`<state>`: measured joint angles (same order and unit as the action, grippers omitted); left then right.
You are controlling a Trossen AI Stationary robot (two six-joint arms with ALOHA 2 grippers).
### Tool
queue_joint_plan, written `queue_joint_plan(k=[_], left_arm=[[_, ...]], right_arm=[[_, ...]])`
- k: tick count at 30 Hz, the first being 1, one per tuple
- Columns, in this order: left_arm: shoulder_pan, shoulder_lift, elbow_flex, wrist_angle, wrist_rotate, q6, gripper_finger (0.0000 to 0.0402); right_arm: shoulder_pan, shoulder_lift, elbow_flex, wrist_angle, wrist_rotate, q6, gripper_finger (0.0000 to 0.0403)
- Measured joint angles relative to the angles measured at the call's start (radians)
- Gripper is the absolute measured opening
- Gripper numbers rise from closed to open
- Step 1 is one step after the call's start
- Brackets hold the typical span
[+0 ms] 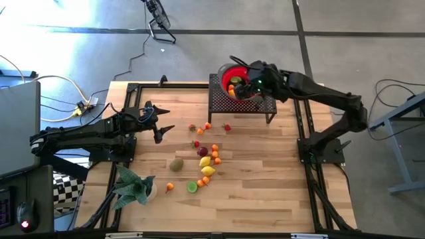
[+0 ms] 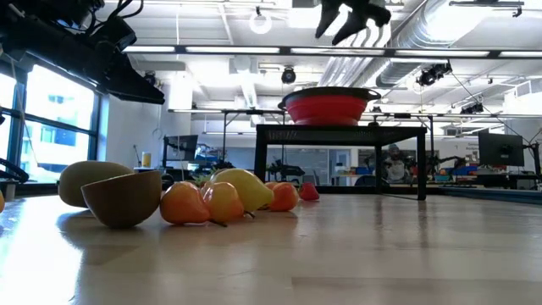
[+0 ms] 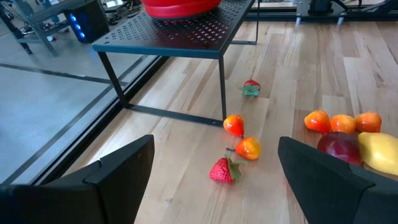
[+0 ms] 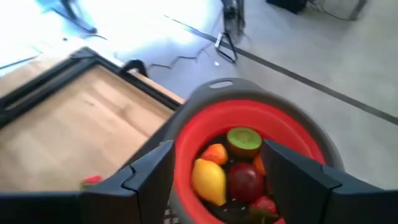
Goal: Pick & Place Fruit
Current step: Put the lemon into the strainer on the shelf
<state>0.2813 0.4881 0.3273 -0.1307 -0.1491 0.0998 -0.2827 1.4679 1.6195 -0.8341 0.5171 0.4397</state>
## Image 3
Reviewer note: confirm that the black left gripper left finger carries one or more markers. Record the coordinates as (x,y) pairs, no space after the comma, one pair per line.
(93,202)

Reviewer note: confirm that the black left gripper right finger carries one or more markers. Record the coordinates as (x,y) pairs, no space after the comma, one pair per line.
(335,199)

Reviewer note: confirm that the red collapsible colander bowl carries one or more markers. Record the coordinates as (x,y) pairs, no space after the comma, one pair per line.
(180,9)

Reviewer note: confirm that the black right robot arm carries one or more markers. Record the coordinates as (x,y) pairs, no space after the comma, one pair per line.
(323,4)

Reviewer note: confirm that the dark red plastic plum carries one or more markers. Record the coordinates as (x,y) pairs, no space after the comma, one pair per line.
(340,147)

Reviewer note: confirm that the yellow plastic lemon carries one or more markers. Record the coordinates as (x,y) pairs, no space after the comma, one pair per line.
(379,152)

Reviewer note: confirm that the small orange plastic pear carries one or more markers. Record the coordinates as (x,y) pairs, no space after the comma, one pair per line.
(368,122)
(234,124)
(317,121)
(248,148)
(343,124)

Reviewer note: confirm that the red plastic strawberry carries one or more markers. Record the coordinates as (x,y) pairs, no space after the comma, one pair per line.
(220,171)
(252,83)

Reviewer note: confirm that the black computer tower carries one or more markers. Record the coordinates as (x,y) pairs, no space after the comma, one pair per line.
(90,25)

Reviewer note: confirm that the black perforated metal shelf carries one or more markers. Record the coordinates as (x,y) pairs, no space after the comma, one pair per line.
(174,34)

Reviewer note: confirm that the black aluminium table frame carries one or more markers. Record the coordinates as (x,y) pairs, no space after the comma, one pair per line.
(99,124)

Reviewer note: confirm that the grey metal table frame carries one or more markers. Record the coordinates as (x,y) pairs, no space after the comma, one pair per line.
(45,39)

